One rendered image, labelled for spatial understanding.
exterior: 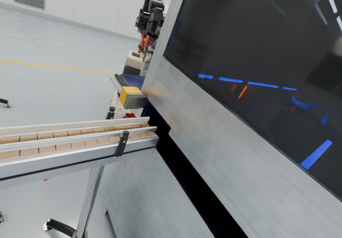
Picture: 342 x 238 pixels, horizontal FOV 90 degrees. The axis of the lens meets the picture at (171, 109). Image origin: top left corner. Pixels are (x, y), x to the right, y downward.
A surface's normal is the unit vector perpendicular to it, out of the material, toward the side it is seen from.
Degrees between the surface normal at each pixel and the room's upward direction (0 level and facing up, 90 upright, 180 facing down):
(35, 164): 90
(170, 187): 90
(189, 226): 90
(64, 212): 0
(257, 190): 90
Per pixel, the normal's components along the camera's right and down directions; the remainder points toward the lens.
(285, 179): -0.76, 0.04
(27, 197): 0.36, -0.80
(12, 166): 0.53, 0.60
